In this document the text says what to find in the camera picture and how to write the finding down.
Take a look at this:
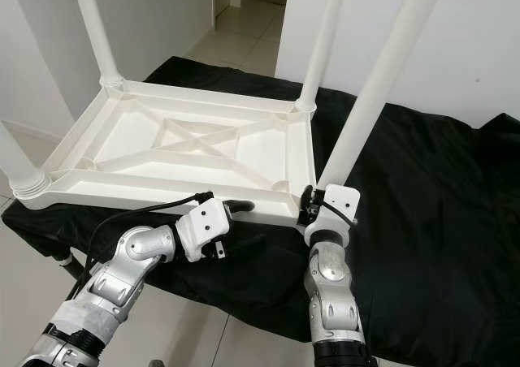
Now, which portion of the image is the white plastic table top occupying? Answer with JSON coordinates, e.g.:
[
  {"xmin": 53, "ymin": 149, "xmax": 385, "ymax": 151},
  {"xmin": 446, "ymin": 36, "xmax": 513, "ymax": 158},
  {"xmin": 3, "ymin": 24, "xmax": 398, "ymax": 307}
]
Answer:
[{"xmin": 12, "ymin": 79, "xmax": 318, "ymax": 228}]

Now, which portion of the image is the white plastic table leg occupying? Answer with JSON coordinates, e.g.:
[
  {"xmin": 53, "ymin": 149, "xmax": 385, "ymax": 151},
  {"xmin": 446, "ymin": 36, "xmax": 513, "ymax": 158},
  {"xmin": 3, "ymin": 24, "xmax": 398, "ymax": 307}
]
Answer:
[
  {"xmin": 0, "ymin": 123, "xmax": 51, "ymax": 200},
  {"xmin": 317, "ymin": 0, "xmax": 448, "ymax": 191},
  {"xmin": 295, "ymin": 0, "xmax": 349, "ymax": 113},
  {"xmin": 71, "ymin": 0, "xmax": 125, "ymax": 90}
]

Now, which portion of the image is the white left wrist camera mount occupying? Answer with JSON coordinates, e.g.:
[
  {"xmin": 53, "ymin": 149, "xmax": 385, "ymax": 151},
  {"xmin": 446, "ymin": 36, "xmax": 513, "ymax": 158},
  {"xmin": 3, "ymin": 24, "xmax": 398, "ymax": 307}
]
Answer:
[{"xmin": 176, "ymin": 196, "xmax": 232, "ymax": 262}]

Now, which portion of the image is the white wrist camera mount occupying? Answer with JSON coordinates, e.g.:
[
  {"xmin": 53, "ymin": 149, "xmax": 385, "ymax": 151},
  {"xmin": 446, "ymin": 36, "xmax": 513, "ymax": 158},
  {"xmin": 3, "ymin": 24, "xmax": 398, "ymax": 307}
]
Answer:
[
  {"xmin": 176, "ymin": 196, "xmax": 232, "ymax": 262},
  {"xmin": 305, "ymin": 184, "xmax": 362, "ymax": 248}
]

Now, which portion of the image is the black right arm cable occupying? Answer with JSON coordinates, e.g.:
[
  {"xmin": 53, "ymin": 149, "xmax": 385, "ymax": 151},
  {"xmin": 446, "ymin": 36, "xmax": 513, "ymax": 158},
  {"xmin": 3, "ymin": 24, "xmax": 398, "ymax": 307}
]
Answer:
[{"xmin": 317, "ymin": 201, "xmax": 361, "ymax": 226}]

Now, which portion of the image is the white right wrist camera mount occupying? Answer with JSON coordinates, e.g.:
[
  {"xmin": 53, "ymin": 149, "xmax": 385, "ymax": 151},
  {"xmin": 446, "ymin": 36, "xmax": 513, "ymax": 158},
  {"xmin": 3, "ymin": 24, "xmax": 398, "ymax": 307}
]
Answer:
[{"xmin": 305, "ymin": 184, "xmax": 362, "ymax": 248}]

